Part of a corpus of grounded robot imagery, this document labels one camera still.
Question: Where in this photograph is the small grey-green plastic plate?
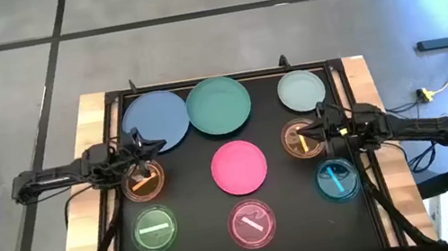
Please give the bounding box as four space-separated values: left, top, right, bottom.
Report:
274 66 329 117

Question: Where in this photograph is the clear pink plastic plate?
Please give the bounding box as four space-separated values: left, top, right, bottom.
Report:
223 195 281 251

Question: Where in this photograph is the black table mat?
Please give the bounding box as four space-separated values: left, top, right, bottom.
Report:
90 57 385 251

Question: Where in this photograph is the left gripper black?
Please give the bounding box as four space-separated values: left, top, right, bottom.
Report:
114 124 173 183

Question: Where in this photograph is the opaque pink plastic plate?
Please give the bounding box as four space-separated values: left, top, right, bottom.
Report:
206 136 273 201

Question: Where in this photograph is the large teal plastic plate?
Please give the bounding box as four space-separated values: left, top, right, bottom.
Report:
182 72 256 141

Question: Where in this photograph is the large blue plastic plate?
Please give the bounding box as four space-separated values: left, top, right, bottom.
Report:
117 85 196 159

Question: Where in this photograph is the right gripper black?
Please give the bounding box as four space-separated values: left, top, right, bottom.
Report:
292 98 355 164

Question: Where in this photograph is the orange clear cup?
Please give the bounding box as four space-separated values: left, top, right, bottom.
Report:
277 113 330 164

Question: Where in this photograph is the black sleeved cable bundle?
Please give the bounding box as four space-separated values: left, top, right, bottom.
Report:
361 155 439 251
53 187 132 251

